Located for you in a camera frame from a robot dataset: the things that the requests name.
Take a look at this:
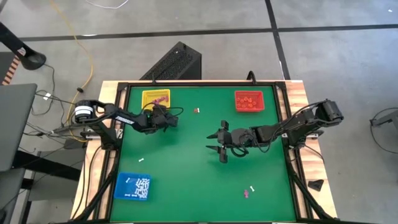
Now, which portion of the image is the black triangular bracket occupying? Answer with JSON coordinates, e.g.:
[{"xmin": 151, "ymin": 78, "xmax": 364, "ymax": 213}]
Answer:
[{"xmin": 307, "ymin": 179, "xmax": 325, "ymax": 192}]

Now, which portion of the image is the yellow power cable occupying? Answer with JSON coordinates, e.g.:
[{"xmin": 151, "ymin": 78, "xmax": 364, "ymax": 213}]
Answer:
[{"xmin": 49, "ymin": 0, "xmax": 95, "ymax": 144}]

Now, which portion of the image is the green table mat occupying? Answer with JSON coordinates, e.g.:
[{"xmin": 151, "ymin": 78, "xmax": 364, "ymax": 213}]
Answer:
[{"xmin": 110, "ymin": 84, "xmax": 297, "ymax": 222}]

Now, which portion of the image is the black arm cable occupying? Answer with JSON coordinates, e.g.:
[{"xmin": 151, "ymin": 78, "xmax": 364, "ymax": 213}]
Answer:
[
  {"xmin": 140, "ymin": 102, "xmax": 185, "ymax": 118},
  {"xmin": 231, "ymin": 144, "xmax": 249, "ymax": 157}
]

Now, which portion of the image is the black diagonal frame strut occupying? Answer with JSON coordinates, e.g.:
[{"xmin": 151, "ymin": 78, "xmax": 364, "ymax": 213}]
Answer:
[
  {"xmin": 287, "ymin": 167, "xmax": 335, "ymax": 222},
  {"xmin": 73, "ymin": 161, "xmax": 121, "ymax": 222}
]

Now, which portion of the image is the red plastic basket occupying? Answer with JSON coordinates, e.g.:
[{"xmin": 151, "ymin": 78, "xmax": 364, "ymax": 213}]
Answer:
[{"xmin": 234, "ymin": 90, "xmax": 266, "ymax": 113}]

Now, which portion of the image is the grey desk top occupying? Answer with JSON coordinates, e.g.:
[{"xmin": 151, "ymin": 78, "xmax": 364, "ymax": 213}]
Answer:
[{"xmin": 0, "ymin": 83, "xmax": 38, "ymax": 172}]

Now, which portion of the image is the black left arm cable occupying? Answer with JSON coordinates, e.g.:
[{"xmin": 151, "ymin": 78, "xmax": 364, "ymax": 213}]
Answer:
[{"xmin": 140, "ymin": 102, "xmax": 185, "ymax": 118}]

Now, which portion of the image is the black desk leg bar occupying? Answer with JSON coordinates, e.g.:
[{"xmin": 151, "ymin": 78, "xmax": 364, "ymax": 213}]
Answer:
[{"xmin": 12, "ymin": 151, "xmax": 82, "ymax": 182}]

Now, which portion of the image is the black floor cable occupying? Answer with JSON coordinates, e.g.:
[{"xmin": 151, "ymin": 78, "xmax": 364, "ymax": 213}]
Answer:
[{"xmin": 369, "ymin": 105, "xmax": 398, "ymax": 156}]

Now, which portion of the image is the black floor stand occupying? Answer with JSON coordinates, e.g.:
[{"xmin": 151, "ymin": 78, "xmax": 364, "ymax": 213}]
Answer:
[{"xmin": 0, "ymin": 21, "xmax": 47, "ymax": 71}]

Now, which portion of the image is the white floor cable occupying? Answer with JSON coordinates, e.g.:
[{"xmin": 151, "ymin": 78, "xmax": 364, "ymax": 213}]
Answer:
[{"xmin": 84, "ymin": 0, "xmax": 130, "ymax": 9}]

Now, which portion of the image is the black power strip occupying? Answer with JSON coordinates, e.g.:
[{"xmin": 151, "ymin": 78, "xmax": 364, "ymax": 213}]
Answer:
[{"xmin": 52, "ymin": 123, "xmax": 81, "ymax": 135}]

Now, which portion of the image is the black computer tower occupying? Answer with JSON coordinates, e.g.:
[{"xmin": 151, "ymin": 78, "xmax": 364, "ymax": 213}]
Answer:
[{"xmin": 139, "ymin": 41, "xmax": 202, "ymax": 81}]

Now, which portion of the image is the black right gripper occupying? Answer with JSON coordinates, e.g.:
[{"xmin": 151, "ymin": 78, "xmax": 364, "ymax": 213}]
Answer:
[{"xmin": 205, "ymin": 119, "xmax": 253, "ymax": 164}]

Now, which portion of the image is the blue plastic bin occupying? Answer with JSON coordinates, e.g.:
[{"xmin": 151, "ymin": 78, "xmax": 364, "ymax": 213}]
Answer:
[{"xmin": 113, "ymin": 171, "xmax": 152, "ymax": 202}]

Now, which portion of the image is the yellow plastic basket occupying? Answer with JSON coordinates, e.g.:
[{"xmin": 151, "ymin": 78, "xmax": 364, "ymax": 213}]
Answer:
[{"xmin": 141, "ymin": 88, "xmax": 172, "ymax": 110}]

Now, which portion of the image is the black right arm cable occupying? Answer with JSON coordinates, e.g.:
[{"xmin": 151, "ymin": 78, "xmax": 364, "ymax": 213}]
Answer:
[{"xmin": 231, "ymin": 144, "xmax": 249, "ymax": 157}]

